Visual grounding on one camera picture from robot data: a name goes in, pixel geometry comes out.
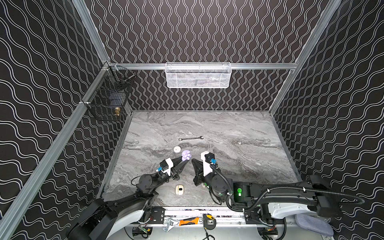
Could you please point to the purple earbud charging case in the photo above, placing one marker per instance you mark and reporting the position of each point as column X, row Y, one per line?
column 186, row 155

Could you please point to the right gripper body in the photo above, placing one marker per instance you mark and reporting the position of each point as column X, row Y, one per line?
column 201, row 173

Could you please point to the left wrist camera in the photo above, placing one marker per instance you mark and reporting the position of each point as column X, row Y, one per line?
column 166, row 166

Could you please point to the brass padlock in basket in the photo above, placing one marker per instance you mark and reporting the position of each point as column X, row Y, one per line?
column 117, row 111

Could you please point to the grey cloth pad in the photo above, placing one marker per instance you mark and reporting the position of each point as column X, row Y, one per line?
column 315, row 225

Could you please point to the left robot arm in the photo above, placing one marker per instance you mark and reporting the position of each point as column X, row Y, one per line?
column 102, row 219

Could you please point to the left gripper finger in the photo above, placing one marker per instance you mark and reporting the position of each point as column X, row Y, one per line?
column 174, row 175
column 179, row 165

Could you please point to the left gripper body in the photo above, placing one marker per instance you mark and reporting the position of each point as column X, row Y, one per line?
column 174, row 170

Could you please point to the silver combination wrench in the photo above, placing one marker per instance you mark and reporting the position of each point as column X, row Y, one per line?
column 193, row 138

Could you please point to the black yellow tape measure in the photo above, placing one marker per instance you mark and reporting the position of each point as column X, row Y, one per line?
column 209, row 222

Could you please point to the white earbud charging case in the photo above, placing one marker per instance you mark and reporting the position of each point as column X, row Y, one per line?
column 177, row 149

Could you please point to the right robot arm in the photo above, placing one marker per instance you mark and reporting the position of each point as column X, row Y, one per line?
column 267, row 203

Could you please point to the black wire basket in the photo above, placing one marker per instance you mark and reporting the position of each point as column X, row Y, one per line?
column 111, row 91

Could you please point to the white wire mesh basket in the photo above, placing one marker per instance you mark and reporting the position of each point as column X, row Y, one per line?
column 194, row 75

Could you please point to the orange adjustable wrench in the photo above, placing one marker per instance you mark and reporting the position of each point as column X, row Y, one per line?
column 171, row 223

